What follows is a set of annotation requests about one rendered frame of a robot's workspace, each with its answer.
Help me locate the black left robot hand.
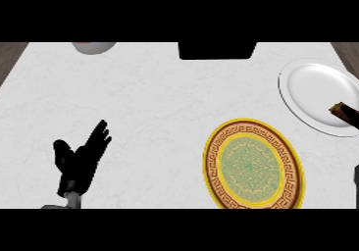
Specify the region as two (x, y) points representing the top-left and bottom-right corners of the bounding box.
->
(52, 119), (114, 198)

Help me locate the yellow brown patterned plate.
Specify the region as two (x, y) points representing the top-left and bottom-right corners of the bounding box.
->
(201, 118), (306, 210)

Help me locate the white plate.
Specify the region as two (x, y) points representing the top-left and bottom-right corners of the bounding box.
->
(276, 58), (359, 138)

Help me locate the grey bowl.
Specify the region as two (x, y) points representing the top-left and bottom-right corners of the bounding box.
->
(71, 42), (117, 56)

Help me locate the black appliance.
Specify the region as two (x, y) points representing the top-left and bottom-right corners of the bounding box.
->
(177, 42), (259, 61)

